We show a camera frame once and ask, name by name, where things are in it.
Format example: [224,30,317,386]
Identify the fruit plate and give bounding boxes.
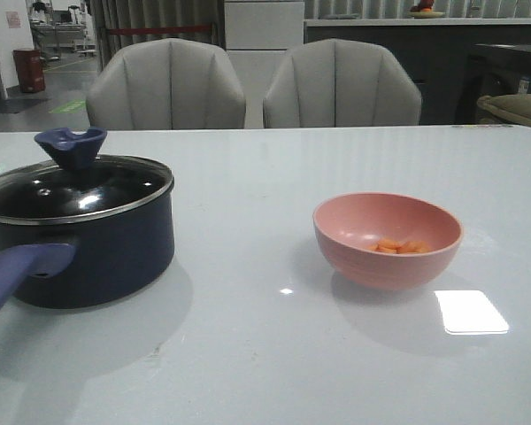
[409,0,445,19]

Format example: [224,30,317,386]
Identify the beige cushion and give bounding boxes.
[477,94,531,128]

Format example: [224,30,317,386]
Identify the pink bowl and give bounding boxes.
[313,192,463,290]

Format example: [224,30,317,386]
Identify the white refrigerator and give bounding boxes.
[224,1,304,128]

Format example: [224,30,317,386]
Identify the dark blue saucepan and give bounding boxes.
[0,155,176,333]

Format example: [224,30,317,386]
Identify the orange ham slices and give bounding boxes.
[367,238,430,255]

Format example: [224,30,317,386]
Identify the dark kitchen counter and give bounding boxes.
[304,18,531,125]

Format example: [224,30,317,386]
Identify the dark appliance cabinet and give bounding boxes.
[455,43,531,124]

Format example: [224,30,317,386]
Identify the right grey upholstered chair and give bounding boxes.
[263,39,422,128]

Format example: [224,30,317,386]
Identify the grey upholstered chair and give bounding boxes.
[263,39,422,128]
[86,38,246,130]

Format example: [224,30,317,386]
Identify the left grey upholstered chair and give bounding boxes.
[86,38,246,130]

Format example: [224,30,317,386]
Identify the red barrier belt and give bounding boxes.
[106,24,214,36]

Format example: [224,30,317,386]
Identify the glass lid blue knob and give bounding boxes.
[0,127,174,226]

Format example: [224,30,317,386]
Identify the red bin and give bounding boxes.
[12,48,45,93]

